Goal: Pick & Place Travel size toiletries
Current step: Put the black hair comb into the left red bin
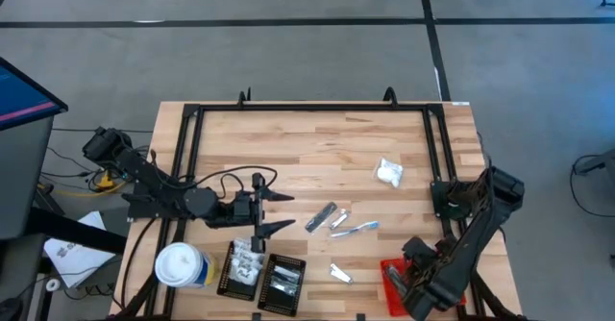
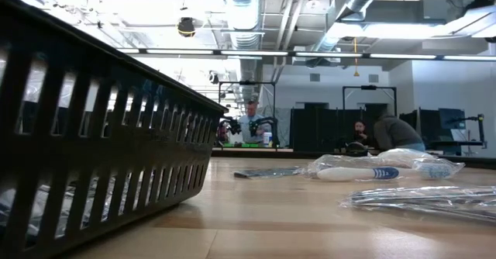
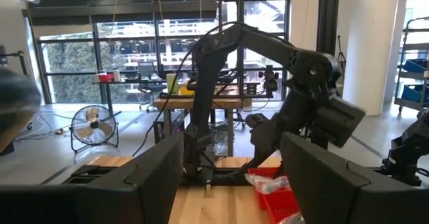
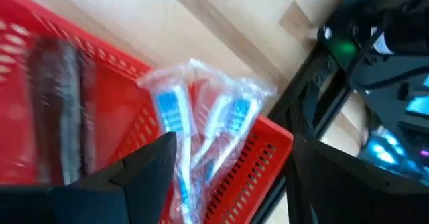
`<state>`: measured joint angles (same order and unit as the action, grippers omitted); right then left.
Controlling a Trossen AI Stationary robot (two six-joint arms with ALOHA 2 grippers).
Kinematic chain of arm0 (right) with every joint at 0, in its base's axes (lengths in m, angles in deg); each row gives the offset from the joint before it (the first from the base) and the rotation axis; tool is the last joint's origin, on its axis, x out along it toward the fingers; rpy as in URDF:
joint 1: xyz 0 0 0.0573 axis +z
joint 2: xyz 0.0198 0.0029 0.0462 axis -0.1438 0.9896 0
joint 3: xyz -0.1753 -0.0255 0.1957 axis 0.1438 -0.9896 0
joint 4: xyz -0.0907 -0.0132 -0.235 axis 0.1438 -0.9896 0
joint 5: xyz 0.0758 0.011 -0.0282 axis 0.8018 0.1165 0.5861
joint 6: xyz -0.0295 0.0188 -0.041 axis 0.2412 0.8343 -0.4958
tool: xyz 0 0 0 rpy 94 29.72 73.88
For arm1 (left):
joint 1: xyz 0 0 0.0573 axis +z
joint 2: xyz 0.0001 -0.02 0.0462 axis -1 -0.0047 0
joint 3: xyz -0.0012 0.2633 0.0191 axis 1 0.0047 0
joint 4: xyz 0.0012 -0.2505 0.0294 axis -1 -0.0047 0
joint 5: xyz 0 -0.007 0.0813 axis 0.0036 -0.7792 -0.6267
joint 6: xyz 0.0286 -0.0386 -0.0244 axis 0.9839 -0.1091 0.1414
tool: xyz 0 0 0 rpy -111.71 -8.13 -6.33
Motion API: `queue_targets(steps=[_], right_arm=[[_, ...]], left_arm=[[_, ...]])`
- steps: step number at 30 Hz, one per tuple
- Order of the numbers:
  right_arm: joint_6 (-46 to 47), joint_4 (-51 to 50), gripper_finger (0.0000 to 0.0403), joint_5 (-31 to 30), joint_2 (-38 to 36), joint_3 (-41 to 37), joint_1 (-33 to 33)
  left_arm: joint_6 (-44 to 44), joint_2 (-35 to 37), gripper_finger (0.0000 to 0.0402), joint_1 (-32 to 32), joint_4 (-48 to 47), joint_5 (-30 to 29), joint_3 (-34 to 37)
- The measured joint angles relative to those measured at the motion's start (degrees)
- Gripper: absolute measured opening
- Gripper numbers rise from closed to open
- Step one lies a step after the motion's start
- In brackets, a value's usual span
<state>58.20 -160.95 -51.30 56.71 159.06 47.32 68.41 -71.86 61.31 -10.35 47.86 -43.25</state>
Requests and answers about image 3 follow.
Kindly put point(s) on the yellow object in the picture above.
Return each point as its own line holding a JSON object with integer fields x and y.
{"x": 186, "y": 90}

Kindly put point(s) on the black desk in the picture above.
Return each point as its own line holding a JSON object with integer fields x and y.
{"x": 109, "y": 100}

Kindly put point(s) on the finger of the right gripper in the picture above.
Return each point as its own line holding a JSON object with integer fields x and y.
{"x": 279, "y": 166}
{"x": 257, "y": 160}

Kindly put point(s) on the black table frame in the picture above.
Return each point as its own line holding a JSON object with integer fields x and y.
{"x": 83, "y": 180}

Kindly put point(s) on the white round column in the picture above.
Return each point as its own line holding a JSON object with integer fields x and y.
{"x": 372, "y": 49}

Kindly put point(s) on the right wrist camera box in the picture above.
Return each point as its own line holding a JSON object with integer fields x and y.
{"x": 256, "y": 120}

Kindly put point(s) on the black floor fan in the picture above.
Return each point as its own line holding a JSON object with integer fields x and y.
{"x": 94, "y": 125}

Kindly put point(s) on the black office chair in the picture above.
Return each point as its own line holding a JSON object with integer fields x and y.
{"x": 151, "y": 87}

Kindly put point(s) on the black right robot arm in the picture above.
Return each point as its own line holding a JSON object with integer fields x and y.
{"x": 268, "y": 46}

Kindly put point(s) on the small black desk device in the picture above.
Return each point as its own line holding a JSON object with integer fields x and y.
{"x": 269, "y": 80}

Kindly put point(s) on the white cup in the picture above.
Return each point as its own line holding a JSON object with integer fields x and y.
{"x": 116, "y": 75}

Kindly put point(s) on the grey rounded blurry object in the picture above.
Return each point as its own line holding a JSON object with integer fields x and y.
{"x": 16, "y": 100}

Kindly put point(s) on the wooden desk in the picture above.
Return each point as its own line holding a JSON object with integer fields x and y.
{"x": 187, "y": 103}

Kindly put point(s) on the red container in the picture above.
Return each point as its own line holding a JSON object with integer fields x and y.
{"x": 105, "y": 78}

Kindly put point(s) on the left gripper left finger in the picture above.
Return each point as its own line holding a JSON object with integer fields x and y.
{"x": 157, "y": 183}

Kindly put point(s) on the blue storage bin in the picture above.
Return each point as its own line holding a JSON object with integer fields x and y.
{"x": 414, "y": 93}
{"x": 415, "y": 66}

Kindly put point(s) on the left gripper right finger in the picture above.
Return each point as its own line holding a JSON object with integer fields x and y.
{"x": 318, "y": 190}

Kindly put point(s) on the white blue-striped toothbrush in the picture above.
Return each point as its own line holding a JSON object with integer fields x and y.
{"x": 268, "y": 183}

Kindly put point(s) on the green object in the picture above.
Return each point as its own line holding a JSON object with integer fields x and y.
{"x": 172, "y": 83}

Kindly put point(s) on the metal shelf cart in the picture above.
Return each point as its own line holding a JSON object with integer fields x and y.
{"x": 415, "y": 46}

